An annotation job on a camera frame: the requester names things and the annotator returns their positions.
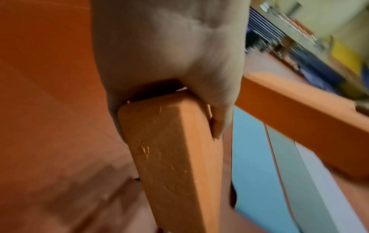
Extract person's left hand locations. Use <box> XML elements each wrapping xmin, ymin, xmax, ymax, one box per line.
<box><xmin>91</xmin><ymin>0</ymin><xmax>250</xmax><ymax>142</ymax></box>

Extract person's right hand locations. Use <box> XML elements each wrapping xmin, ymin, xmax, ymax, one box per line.
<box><xmin>354</xmin><ymin>101</ymin><xmax>369</xmax><ymax>118</ymax></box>

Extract orange foam block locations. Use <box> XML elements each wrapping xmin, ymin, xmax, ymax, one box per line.
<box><xmin>116</xmin><ymin>89</ymin><xmax>226</xmax><ymax>233</ymax></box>
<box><xmin>234</xmin><ymin>72</ymin><xmax>369</xmax><ymax>182</ymax></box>

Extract green yoga mat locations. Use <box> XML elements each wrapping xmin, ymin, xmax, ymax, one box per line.
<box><xmin>264</xmin><ymin>124</ymin><xmax>341</xmax><ymax>233</ymax></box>

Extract lilac yoga mat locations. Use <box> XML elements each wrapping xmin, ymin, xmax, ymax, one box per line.
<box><xmin>294</xmin><ymin>140</ymin><xmax>369</xmax><ymax>233</ymax></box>

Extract light blue yoga mat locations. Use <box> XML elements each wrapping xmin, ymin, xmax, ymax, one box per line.
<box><xmin>230</xmin><ymin>106</ymin><xmax>301</xmax><ymax>233</ymax></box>

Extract peach yoga mat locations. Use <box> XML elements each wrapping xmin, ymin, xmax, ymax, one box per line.
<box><xmin>0</xmin><ymin>159</ymin><xmax>260</xmax><ymax>233</ymax></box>

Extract rows of blue stadium seats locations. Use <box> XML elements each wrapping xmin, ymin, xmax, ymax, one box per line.
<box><xmin>246</xmin><ymin>7</ymin><xmax>356</xmax><ymax>96</ymax></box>

